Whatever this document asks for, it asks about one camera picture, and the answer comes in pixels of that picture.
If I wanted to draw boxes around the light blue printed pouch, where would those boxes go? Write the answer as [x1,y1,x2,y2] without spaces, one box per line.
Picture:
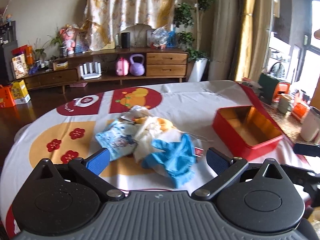
[95,120,138,161]

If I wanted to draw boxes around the bright blue cloth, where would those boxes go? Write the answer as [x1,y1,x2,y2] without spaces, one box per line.
[141,133,196,189]

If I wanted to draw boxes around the white knitted cloth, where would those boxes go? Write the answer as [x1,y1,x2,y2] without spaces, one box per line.
[121,105,183,164]

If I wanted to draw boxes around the white bucket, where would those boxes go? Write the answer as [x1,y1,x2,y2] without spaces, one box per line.
[300,106,320,144]

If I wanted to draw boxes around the red metal tin box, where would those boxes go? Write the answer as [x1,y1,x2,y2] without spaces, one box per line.
[212,105,285,162]

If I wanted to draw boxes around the printed white red tablecloth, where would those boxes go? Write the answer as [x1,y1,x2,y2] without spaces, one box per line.
[1,81,319,239]

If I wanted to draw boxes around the orange plastic stool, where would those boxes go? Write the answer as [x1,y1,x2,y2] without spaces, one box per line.
[272,81,291,102]

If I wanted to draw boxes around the dark green storage bin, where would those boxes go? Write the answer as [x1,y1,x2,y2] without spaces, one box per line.
[258,73,280,105]

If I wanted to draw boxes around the white wifi router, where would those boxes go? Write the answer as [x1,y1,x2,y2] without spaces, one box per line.
[79,62,101,80]

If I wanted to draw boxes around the yellow cardboard box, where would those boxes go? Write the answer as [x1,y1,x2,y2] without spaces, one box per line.
[11,80,30,105]

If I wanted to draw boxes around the orange gift box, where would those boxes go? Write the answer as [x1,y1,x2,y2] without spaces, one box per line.
[0,85,15,108]

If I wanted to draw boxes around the pink piggy toy case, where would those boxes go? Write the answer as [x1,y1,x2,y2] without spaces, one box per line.
[116,57,129,76]

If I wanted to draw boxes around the purple kettlebell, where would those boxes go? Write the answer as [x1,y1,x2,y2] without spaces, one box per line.
[129,54,145,76]

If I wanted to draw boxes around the wooden tv console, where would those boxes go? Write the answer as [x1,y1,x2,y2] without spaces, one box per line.
[21,47,190,90]

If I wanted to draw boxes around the snack box on console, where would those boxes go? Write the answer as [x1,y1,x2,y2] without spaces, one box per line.
[12,54,28,79]

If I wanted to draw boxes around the small potted green plant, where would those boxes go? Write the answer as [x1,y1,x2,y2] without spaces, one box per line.
[50,30,67,57]

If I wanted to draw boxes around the black cylindrical speaker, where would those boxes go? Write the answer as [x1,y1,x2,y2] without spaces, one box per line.
[120,32,131,49]

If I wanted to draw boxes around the pink plush doll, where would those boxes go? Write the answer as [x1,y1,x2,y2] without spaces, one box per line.
[60,24,78,55]

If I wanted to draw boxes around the blue plastic bag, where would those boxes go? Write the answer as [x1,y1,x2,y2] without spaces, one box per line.
[166,30,176,48]

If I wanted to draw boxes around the clear plastic bag items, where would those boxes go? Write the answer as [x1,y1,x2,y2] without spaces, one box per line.
[150,27,169,50]

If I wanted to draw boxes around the black cabinet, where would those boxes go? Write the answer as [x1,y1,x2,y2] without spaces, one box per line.
[0,21,17,85]

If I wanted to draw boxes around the green plant white pot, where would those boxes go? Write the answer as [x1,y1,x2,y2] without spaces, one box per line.
[173,0,214,82]

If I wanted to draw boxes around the floral curtain cloth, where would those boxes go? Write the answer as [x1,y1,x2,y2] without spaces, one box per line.
[84,0,177,51]

